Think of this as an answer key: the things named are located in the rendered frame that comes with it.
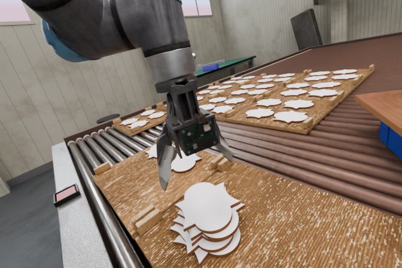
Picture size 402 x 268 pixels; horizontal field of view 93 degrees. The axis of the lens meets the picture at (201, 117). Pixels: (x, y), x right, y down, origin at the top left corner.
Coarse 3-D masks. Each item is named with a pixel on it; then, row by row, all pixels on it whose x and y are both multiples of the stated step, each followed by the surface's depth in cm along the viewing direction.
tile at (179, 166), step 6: (186, 156) 70; (192, 156) 69; (174, 162) 68; (180, 162) 67; (186, 162) 66; (192, 162) 65; (174, 168) 64; (180, 168) 63; (186, 168) 63; (192, 168) 63
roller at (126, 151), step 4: (100, 132) 138; (104, 132) 134; (104, 136) 128; (108, 136) 123; (112, 136) 123; (108, 140) 120; (112, 140) 115; (116, 140) 113; (112, 144) 112; (116, 144) 107; (120, 144) 104; (120, 148) 101; (124, 148) 98; (128, 148) 96; (124, 152) 95; (128, 152) 93; (132, 152) 91; (128, 156) 91
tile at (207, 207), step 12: (192, 192) 46; (204, 192) 45; (216, 192) 44; (180, 204) 43; (192, 204) 42; (204, 204) 41; (216, 204) 41; (228, 204) 40; (192, 216) 39; (204, 216) 38; (216, 216) 38; (228, 216) 37; (204, 228) 36; (216, 228) 35
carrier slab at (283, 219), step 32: (256, 192) 47; (288, 192) 45; (320, 192) 43; (160, 224) 44; (256, 224) 39; (288, 224) 37; (320, 224) 36; (352, 224) 34; (384, 224) 33; (160, 256) 37; (192, 256) 36; (256, 256) 33; (288, 256) 32; (320, 256) 31; (352, 256) 30; (384, 256) 29
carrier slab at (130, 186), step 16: (128, 160) 80; (144, 160) 76; (208, 160) 66; (96, 176) 73; (112, 176) 70; (128, 176) 67; (144, 176) 65; (176, 176) 61; (192, 176) 59; (208, 176) 58; (112, 192) 61; (128, 192) 59; (144, 192) 57; (160, 192) 55; (176, 192) 54; (128, 208) 52; (144, 208) 50; (160, 208) 49; (128, 224) 46
